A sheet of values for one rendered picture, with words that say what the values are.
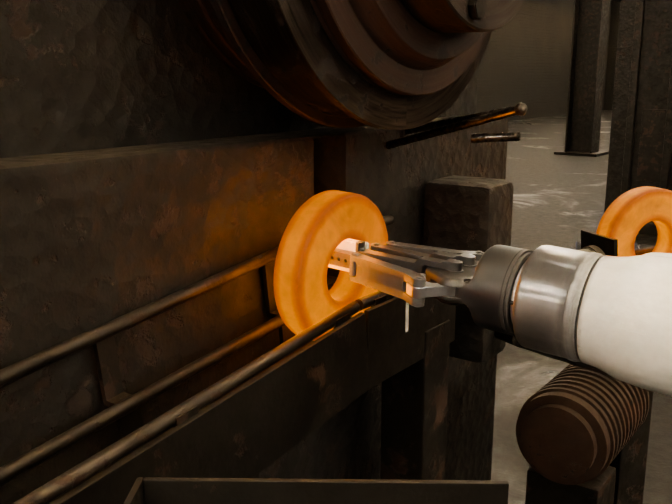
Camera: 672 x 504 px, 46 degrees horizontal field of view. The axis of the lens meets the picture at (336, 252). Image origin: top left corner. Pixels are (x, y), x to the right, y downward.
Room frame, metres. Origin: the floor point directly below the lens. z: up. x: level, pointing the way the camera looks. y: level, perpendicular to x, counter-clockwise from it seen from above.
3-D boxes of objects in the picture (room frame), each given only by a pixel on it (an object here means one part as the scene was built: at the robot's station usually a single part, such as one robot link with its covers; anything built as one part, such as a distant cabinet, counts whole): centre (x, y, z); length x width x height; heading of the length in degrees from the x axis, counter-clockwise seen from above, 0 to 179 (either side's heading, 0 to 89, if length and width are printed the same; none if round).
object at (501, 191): (1.03, -0.17, 0.68); 0.11 x 0.08 x 0.24; 54
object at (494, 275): (0.67, -0.13, 0.75); 0.09 x 0.08 x 0.07; 54
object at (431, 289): (0.65, -0.09, 0.76); 0.05 x 0.05 x 0.02; 55
